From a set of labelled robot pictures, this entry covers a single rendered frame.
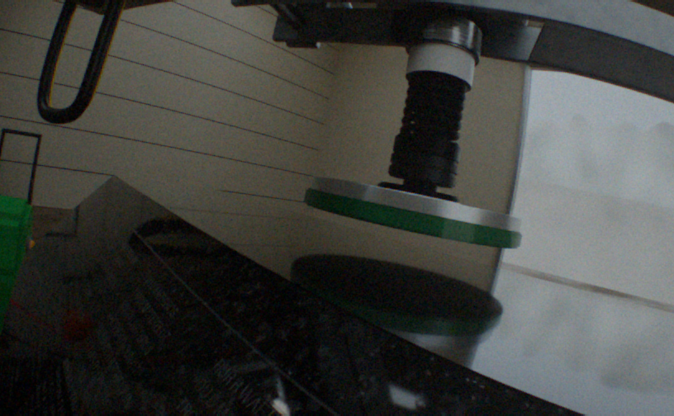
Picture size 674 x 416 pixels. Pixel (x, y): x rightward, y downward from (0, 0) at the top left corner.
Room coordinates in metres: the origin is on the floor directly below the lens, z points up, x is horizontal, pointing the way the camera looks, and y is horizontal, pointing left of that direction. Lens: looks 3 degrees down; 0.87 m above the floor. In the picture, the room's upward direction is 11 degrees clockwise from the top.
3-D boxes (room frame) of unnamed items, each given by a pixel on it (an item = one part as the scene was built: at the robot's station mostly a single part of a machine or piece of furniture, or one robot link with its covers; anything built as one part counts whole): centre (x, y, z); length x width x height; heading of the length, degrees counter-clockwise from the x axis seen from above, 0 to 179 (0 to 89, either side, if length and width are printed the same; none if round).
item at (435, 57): (0.37, -0.08, 1.02); 0.07 x 0.07 x 0.04
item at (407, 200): (0.37, -0.08, 0.87); 0.21 x 0.21 x 0.01
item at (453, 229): (0.37, -0.08, 0.87); 0.22 x 0.22 x 0.04
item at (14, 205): (1.11, 1.36, 0.43); 0.35 x 0.35 x 0.87; 34
